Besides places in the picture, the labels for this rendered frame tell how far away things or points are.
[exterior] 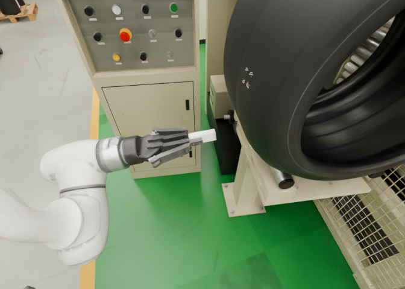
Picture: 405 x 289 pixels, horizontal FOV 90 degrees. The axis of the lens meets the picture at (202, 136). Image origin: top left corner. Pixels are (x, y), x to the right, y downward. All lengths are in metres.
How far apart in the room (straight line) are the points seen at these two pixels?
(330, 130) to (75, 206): 0.78
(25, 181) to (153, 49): 1.56
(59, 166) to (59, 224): 0.15
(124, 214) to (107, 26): 1.18
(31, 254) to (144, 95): 1.22
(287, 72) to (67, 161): 0.51
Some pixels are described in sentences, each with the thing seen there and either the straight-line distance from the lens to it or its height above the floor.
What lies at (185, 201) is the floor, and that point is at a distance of 1.58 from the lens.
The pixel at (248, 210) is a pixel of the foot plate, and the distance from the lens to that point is 1.57.
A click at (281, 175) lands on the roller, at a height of 0.92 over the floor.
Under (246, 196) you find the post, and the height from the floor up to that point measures 0.13.
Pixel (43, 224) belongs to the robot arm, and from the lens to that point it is 0.49.
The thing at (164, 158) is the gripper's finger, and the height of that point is 1.01.
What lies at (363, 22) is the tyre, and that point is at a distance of 0.35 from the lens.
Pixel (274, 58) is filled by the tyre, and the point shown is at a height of 1.27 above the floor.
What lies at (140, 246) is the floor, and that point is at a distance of 1.52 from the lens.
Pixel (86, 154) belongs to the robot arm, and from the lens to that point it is 0.57.
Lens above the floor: 1.40
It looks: 45 degrees down
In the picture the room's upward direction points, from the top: straight up
